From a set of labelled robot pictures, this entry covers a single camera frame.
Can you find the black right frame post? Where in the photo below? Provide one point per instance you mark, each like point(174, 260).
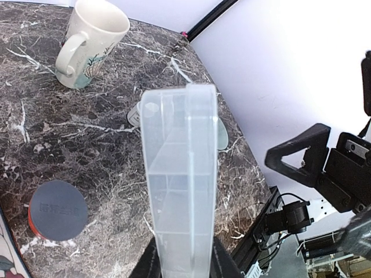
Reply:
point(207, 20)

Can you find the green bowl right side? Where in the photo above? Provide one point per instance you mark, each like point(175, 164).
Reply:
point(222, 136)

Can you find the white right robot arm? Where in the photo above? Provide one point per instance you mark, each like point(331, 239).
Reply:
point(354, 238)

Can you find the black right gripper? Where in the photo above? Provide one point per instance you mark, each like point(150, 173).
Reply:
point(340, 174)

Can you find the clear plastic pill organizer box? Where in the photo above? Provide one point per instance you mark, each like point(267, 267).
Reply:
point(179, 129)

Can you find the floral square plate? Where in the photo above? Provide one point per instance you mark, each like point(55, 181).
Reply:
point(11, 263)

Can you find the small white dropper bottle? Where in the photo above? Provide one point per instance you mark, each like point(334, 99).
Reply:
point(133, 116)

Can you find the white ceramic mug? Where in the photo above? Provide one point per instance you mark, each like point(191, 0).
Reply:
point(94, 29)

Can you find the orange bottle with grey lid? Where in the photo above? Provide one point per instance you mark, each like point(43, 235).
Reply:
point(57, 211)

